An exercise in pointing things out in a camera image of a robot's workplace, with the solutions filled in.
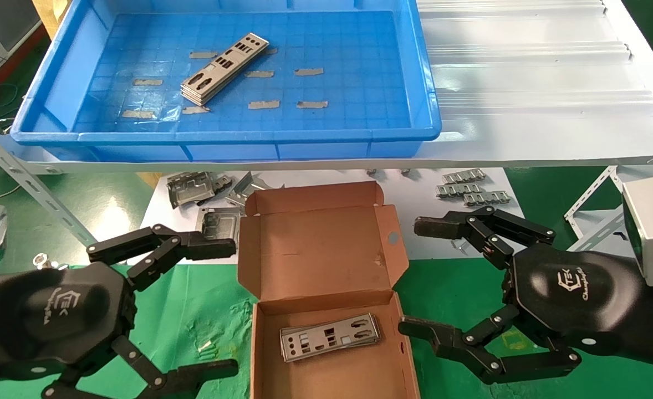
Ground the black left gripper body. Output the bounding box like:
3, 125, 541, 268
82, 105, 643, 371
0, 262, 137, 383

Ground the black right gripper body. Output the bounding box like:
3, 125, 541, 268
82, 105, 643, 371
503, 244, 653, 371

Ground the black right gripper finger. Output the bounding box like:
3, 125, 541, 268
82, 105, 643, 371
397, 304, 582, 386
413, 206, 556, 271

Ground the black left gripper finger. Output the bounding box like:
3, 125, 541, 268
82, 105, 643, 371
87, 224, 237, 292
42, 335, 240, 399

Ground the brown cardboard box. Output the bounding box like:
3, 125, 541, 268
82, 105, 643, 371
237, 181, 421, 399

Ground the blue plastic tray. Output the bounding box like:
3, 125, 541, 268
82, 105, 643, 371
9, 0, 442, 162

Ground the white board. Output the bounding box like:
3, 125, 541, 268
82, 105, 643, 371
127, 168, 527, 265

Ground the silver binder clip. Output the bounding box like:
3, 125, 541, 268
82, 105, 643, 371
33, 253, 71, 271

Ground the green cloth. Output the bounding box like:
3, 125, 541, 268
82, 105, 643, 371
0, 258, 653, 399

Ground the stack of metal plates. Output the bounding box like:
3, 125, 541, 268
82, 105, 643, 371
181, 33, 270, 103

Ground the wooden stool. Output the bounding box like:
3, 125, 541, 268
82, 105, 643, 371
32, 0, 72, 39

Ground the large grey metal bracket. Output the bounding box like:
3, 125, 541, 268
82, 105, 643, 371
166, 171, 217, 209

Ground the folded grey metal bracket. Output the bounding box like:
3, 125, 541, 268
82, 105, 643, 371
225, 171, 285, 207

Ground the grey slotted steel shelf post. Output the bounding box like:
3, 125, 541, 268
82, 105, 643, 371
563, 165, 626, 253
0, 111, 99, 247

